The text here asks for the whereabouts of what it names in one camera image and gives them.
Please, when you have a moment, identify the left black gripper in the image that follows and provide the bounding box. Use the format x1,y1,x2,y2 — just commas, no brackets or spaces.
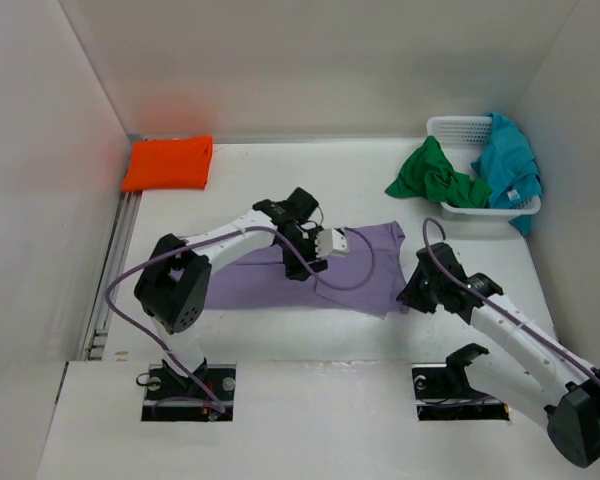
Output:
278,228,328,281

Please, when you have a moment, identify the lavender t shirt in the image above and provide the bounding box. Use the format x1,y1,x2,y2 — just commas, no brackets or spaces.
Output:
205,222,406,317

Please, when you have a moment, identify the orange t shirt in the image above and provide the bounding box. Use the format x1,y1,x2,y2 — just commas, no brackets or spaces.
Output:
121,136,214,193

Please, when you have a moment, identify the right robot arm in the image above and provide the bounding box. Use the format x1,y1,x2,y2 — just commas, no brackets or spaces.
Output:
397,242,600,468

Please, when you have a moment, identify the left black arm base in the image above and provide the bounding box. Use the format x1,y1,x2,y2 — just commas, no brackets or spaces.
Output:
136,362,237,423

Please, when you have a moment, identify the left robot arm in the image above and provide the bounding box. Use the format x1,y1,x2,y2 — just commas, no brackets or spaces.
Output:
134,188,328,399

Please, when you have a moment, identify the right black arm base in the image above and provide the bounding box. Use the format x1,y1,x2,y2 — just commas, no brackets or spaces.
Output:
411,343,510,422

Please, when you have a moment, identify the green t shirt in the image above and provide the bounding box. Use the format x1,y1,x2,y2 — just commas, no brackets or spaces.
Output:
385,136,493,209

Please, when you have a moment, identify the teal t shirt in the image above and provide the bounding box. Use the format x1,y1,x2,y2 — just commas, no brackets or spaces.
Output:
471,112,543,209

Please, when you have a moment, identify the white laundry basket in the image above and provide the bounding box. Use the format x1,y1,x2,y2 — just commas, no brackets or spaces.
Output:
426,116,541,223

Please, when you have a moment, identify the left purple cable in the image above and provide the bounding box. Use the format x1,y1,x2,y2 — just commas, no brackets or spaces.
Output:
105,225,377,420

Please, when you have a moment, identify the purple cable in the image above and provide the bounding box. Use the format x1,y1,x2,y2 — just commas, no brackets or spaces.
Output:
105,225,377,420
422,217,600,466

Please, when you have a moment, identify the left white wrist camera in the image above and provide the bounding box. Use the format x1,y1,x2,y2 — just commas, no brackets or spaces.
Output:
314,228,350,258

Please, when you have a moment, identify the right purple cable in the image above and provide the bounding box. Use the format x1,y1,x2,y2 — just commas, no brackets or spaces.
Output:
422,217,600,466

